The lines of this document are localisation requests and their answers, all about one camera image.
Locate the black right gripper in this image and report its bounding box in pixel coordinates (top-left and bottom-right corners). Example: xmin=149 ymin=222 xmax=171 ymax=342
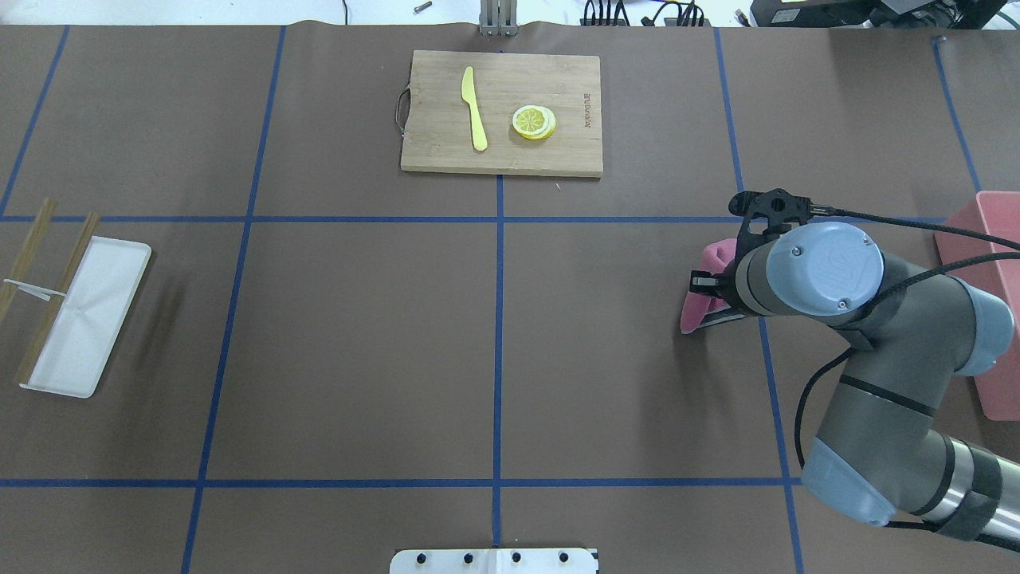
xmin=689 ymin=269 xmax=740 ymax=299

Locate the pink fleece cloth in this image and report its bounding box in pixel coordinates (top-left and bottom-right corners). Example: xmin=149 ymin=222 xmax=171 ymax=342
xmin=678 ymin=238 xmax=744 ymax=335

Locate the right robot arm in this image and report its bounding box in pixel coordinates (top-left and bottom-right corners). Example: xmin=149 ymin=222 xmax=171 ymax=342
xmin=679 ymin=222 xmax=1018 ymax=553

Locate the yellow lemon slice toy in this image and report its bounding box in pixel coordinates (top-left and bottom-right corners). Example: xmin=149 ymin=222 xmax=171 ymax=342
xmin=512 ymin=104 xmax=557 ymax=140

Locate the pink plastic bin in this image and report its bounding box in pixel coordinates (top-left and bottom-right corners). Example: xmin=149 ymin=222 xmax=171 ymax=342
xmin=946 ymin=191 xmax=1019 ymax=422

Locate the black monitor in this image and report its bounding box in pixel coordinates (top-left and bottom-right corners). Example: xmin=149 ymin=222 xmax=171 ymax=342
xmin=750 ymin=1 xmax=1009 ymax=29

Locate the yellow plastic knife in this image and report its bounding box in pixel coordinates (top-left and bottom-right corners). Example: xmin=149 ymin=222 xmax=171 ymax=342
xmin=460 ymin=66 xmax=488 ymax=152

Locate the bamboo cutting board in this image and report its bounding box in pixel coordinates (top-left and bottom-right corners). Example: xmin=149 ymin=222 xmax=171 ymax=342
xmin=400 ymin=50 xmax=604 ymax=179

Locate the white rectangular tray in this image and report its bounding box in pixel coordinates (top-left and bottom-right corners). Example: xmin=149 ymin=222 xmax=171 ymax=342
xmin=19 ymin=236 xmax=152 ymax=399

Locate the left wooden rack rod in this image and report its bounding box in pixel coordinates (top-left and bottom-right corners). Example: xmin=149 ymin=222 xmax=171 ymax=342
xmin=1 ymin=199 xmax=59 ymax=322

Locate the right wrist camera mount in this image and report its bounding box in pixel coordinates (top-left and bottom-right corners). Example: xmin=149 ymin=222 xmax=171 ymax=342
xmin=728 ymin=188 xmax=837 ymax=259

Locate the aluminium frame post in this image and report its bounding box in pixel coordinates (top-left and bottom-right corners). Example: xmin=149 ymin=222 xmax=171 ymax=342
xmin=478 ymin=0 xmax=520 ymax=37

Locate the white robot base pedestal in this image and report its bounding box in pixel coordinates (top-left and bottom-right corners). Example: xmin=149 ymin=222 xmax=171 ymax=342
xmin=389 ymin=547 xmax=600 ymax=573

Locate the white rack bracket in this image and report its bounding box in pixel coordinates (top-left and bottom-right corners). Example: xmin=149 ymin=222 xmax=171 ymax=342
xmin=3 ymin=277 xmax=67 ymax=301

